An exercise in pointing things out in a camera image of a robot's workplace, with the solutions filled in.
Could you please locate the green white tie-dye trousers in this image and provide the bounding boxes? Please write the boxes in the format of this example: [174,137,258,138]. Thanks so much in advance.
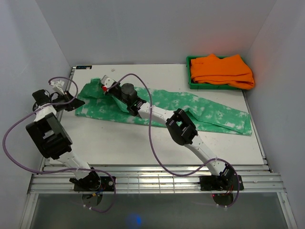
[75,78,252,136]

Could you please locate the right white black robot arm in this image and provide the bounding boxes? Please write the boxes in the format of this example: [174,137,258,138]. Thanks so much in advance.
[102,79,234,190]

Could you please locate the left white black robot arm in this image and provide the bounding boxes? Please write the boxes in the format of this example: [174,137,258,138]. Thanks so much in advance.
[26,89,101,191]

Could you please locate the orange folded trousers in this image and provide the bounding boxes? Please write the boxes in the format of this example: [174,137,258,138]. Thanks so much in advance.
[190,54,255,90]

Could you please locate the black label sticker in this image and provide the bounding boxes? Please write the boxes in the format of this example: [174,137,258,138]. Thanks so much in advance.
[76,65,92,70]

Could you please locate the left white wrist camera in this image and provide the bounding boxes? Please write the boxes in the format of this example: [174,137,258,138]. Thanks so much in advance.
[49,80,65,95]

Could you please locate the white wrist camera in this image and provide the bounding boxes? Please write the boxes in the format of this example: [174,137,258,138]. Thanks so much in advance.
[100,75,116,92]
[49,80,65,95]

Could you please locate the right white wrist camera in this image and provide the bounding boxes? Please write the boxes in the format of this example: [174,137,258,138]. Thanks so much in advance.
[100,75,116,92]

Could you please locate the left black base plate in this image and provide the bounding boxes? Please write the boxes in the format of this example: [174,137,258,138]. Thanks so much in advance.
[69,176,116,192]

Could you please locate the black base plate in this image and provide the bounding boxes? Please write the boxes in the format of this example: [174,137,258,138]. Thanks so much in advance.
[198,175,244,191]
[69,176,116,192]

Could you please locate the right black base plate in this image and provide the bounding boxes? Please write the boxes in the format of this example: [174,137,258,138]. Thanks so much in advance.
[198,175,244,191]

